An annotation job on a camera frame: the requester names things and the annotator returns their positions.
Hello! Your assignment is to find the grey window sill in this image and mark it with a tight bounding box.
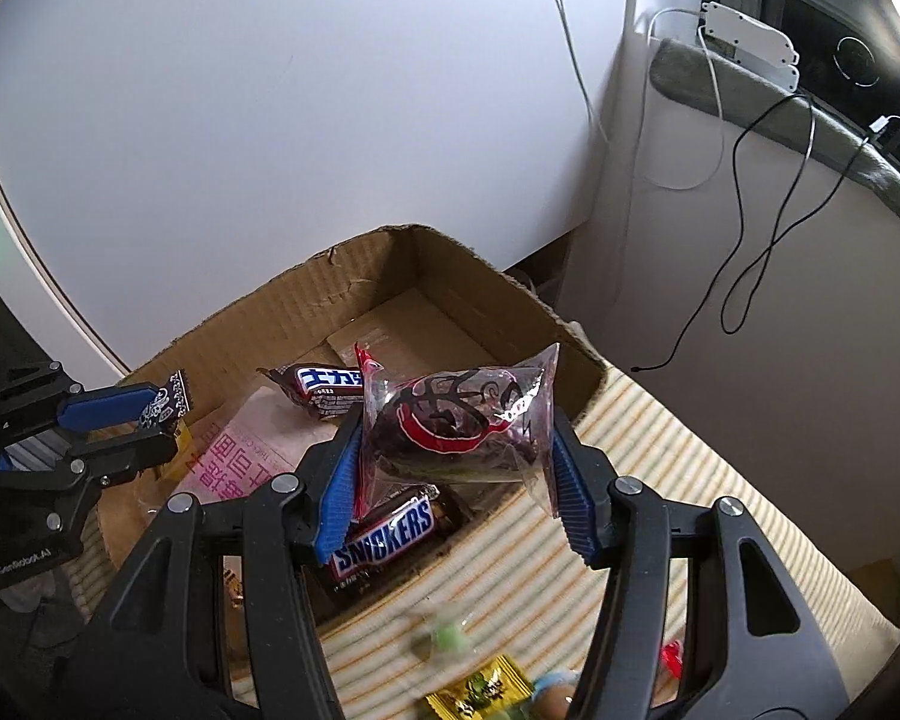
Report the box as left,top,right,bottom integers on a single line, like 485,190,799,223
649,37,900,242

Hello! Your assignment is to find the brown bar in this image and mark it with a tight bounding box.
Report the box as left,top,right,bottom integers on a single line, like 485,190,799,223
328,487,462,593
257,364,366,421

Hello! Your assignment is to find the clear red date packet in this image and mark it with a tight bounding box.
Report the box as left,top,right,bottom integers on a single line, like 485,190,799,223
139,369,198,436
352,343,563,522

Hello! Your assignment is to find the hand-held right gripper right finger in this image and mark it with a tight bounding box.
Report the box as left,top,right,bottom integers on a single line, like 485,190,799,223
549,406,854,720

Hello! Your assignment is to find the yellow striped cloth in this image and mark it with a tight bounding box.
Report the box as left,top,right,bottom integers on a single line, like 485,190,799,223
45,371,900,720

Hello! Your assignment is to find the yellow green candy packet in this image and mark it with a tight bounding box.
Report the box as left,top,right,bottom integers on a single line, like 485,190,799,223
426,654,535,720

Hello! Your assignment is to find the cardboard box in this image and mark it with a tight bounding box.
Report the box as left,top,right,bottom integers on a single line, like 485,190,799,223
94,223,608,627

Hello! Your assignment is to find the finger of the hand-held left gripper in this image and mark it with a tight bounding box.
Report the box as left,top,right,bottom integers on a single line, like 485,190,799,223
64,429,179,490
56,382,166,436

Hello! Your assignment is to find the white looped cable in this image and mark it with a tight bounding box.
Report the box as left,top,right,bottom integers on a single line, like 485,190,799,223
641,7,726,192

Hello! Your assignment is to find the white power box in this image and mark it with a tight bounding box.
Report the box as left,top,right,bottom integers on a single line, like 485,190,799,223
696,1,802,91

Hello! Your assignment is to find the black cable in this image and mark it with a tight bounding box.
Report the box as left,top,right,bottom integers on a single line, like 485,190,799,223
630,94,882,374

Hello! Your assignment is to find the white hanging cable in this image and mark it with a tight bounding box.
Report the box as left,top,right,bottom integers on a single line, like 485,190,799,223
540,0,610,145

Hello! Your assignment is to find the green jelly candy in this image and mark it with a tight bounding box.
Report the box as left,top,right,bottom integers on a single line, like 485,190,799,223
409,611,473,661

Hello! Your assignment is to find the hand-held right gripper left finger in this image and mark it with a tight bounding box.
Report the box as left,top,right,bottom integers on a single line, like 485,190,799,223
64,420,365,720

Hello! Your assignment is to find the white board panel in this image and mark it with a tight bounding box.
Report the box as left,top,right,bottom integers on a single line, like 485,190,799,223
0,0,640,377

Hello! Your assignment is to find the pink bread packet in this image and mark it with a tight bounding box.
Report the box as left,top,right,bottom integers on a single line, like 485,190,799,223
146,385,346,511

